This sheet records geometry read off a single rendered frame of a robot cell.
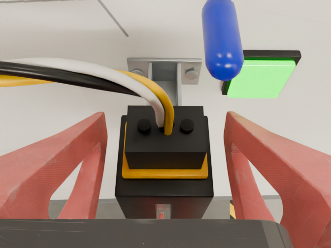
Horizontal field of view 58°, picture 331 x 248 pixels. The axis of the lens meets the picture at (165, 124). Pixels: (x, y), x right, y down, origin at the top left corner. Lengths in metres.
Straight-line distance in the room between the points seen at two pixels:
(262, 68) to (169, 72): 0.06
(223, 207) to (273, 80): 1.28
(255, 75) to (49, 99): 0.15
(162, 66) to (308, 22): 0.08
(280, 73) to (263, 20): 0.04
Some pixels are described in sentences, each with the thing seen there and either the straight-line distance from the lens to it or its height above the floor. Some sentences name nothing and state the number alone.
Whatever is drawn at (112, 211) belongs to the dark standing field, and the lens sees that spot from 1.50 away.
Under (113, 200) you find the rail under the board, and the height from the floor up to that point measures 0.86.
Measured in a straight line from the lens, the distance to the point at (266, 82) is 0.20.
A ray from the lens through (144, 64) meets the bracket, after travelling 0.19.
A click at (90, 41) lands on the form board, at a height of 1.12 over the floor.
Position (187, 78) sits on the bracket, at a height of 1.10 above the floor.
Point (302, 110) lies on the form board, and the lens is 0.26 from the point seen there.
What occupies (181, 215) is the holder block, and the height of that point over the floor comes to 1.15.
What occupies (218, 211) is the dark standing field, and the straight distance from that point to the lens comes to 1.46.
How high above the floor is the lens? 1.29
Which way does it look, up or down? 79 degrees down
